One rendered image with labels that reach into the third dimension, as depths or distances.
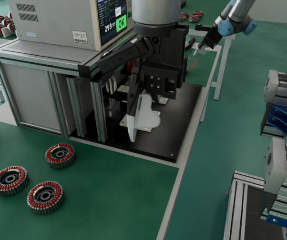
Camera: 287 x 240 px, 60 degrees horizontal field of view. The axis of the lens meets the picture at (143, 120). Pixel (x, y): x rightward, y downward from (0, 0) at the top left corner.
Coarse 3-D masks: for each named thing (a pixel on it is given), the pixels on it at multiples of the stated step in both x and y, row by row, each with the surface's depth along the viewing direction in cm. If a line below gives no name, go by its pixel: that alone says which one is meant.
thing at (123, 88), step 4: (112, 88) 114; (120, 88) 110; (124, 88) 110; (128, 88) 110; (104, 92) 112; (108, 92) 111; (116, 92) 109; (120, 92) 108; (124, 92) 107; (104, 96) 112; (108, 96) 111; (112, 96) 110; (116, 96) 109; (120, 96) 109; (124, 96) 108; (108, 100) 114; (112, 100) 116; (124, 100) 109; (112, 104) 117
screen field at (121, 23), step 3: (120, 18) 104; (123, 18) 107; (117, 21) 102; (120, 21) 104; (123, 21) 108; (117, 24) 102; (120, 24) 105; (123, 24) 108; (117, 27) 103; (120, 27) 106; (123, 27) 109; (117, 30) 104
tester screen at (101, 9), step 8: (104, 0) 89; (112, 0) 94; (120, 0) 101; (104, 8) 90; (112, 8) 96; (104, 16) 91; (112, 16) 97; (120, 16) 103; (104, 24) 92; (112, 24) 98; (104, 32) 94; (104, 40) 95
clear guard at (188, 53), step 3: (186, 36) 126; (189, 36) 129; (186, 39) 125; (189, 39) 127; (186, 42) 123; (186, 45) 121; (192, 48) 124; (186, 51) 118; (189, 51) 120; (186, 54) 116; (189, 54) 118
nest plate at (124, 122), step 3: (156, 111) 120; (126, 114) 118; (159, 114) 119; (126, 117) 116; (123, 120) 114; (126, 120) 114; (120, 123) 112; (123, 123) 112; (126, 123) 112; (126, 126) 112; (138, 129) 111; (141, 129) 110; (144, 129) 109; (147, 129) 109; (150, 129) 109
